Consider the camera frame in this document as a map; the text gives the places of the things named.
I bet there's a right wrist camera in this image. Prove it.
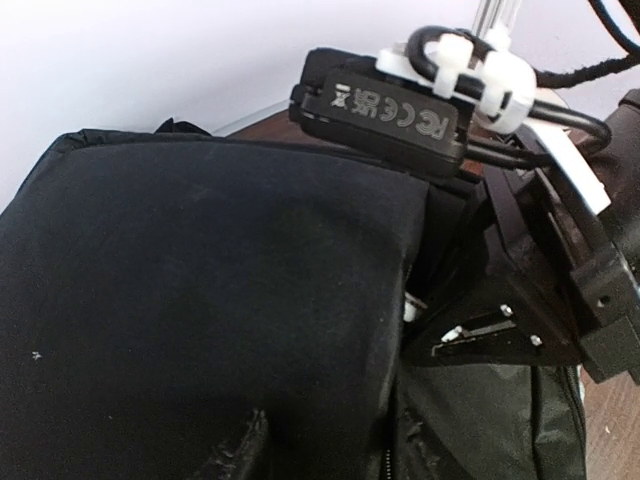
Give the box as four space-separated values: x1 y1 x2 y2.
287 47 474 179

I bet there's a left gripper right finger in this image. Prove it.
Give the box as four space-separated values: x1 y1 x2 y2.
404 421 473 480

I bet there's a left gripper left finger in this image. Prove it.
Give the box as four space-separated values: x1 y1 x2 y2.
194 409 270 479

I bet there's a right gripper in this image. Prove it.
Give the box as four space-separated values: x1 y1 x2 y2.
399 29 640 386

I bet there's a green white glue stick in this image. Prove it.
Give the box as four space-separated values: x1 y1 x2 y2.
403 293 426 323

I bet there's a black student backpack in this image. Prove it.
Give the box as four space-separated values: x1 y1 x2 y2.
1 123 586 479

